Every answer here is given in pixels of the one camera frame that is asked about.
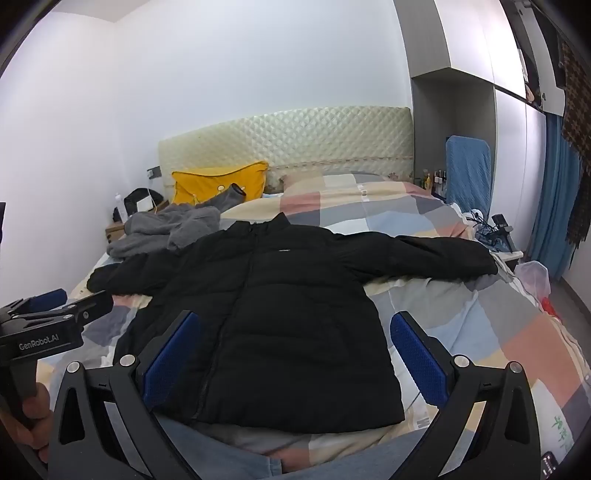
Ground cream quilted headboard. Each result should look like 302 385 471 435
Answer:
158 106 415 197

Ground grey white wardrobe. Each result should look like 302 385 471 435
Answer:
394 0 565 250

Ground grey fleece garment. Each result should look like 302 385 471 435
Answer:
106 183 246 260

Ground wall power socket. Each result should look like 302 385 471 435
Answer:
146 167 161 179

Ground checked pillow at headboard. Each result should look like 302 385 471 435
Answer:
280 171 394 191

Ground black bag on nightstand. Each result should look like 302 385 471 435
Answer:
112 188 164 222

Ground brown plaid hanging garment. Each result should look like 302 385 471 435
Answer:
560 40 591 249

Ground patchwork checked duvet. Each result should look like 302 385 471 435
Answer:
36 172 591 476

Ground white plastic bag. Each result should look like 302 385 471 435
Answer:
515 261 551 301

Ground blue covered chair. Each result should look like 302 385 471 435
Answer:
445 135 492 220

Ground blue curtain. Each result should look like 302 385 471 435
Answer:
528 113 581 280

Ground yellow pillow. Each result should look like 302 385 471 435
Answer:
171 161 269 205

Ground person's left hand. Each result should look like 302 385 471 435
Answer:
0 382 54 464

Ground black puffer jacket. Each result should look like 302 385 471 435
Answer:
87 215 497 434

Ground wooden bedside table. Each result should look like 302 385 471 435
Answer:
105 200 169 244

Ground person's blue jeans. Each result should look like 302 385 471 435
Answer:
157 416 424 479

